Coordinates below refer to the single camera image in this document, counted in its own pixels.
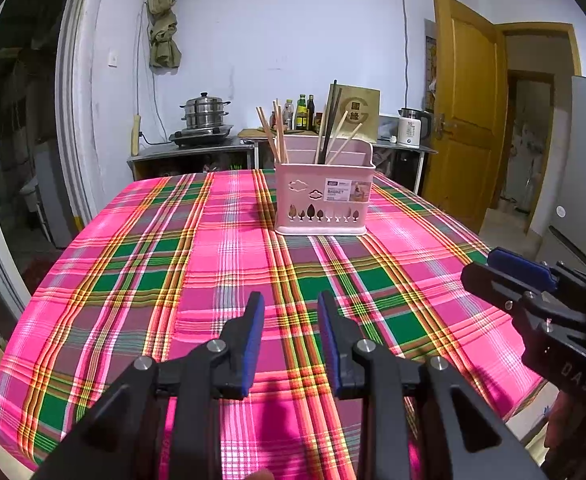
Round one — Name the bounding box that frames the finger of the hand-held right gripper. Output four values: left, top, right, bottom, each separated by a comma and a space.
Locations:
460, 262, 551, 322
487, 246, 586, 307

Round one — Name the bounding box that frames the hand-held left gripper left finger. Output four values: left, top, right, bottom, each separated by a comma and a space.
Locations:
33, 291, 266, 480

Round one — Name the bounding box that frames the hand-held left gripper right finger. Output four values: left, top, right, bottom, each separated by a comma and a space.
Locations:
317, 290, 548, 480

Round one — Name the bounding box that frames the pink plastic utensil basket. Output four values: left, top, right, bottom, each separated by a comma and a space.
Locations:
273, 136, 376, 236

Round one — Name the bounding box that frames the set of wooden chopsticks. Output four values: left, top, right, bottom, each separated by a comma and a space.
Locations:
255, 101, 365, 166

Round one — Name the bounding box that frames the black chopstick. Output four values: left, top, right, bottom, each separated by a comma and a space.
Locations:
315, 80, 339, 166
321, 87, 345, 166

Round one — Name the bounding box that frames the grey refrigerator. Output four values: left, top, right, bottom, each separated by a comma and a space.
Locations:
527, 75, 586, 281

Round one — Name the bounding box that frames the pink plaid tablecloth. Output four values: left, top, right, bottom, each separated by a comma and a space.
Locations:
0, 169, 548, 480

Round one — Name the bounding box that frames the yellow wooden door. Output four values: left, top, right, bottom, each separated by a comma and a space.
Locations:
432, 0, 508, 233

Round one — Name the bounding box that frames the white electric kettle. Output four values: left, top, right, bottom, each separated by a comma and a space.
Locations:
398, 107, 434, 148

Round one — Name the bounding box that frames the black induction stove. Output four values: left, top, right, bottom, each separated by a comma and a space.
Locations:
169, 124, 235, 148

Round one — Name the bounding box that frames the gold gift box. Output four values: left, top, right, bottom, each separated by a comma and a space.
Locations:
325, 85, 381, 143

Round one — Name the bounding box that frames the stainless steel steamer pot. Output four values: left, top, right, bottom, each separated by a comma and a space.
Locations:
180, 92, 231, 131

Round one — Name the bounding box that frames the tied olive curtain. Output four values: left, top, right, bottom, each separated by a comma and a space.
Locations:
146, 0, 183, 68

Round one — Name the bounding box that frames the colourful wall poster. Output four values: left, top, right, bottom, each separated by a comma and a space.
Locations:
424, 19, 438, 111

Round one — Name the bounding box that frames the grey wall cable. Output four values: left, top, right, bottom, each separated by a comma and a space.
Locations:
400, 0, 414, 108

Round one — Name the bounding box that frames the black power cable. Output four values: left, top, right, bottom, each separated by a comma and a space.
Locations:
133, 2, 171, 143

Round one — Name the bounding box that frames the white sliding door frame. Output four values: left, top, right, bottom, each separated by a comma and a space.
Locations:
0, 0, 109, 321

